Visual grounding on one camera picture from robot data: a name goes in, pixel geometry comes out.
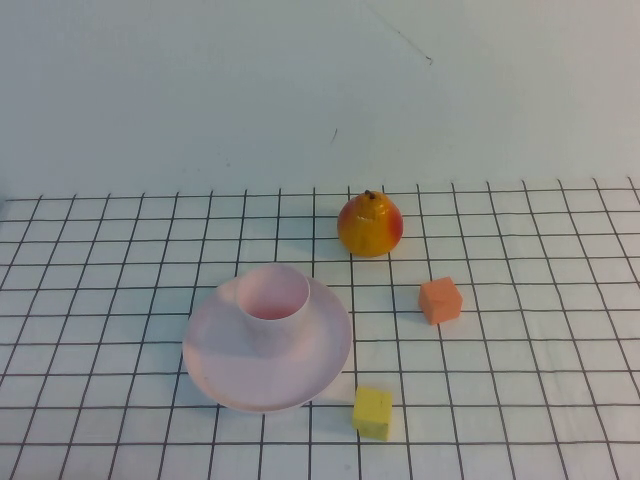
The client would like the pink plastic cup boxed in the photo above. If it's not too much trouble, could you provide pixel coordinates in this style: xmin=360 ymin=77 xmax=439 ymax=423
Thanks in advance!
xmin=235 ymin=263 xmax=313 ymax=359

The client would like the pink round plate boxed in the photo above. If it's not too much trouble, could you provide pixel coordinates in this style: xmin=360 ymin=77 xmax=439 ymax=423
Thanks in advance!
xmin=181 ymin=272 xmax=353 ymax=414

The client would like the yellow red toy pear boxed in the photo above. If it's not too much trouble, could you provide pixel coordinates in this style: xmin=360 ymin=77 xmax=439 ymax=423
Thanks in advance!
xmin=337 ymin=189 xmax=405 ymax=259

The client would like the orange foam cube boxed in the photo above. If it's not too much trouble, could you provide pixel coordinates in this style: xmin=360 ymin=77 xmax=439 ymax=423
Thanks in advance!
xmin=418 ymin=276 xmax=464 ymax=327

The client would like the yellow foam cube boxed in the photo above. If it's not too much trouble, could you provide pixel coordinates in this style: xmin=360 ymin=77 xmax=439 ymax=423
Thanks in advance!
xmin=352 ymin=385 xmax=394 ymax=442

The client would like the white black grid tablecloth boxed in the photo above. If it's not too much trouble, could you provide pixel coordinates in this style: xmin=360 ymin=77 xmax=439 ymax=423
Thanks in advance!
xmin=0 ymin=177 xmax=640 ymax=480

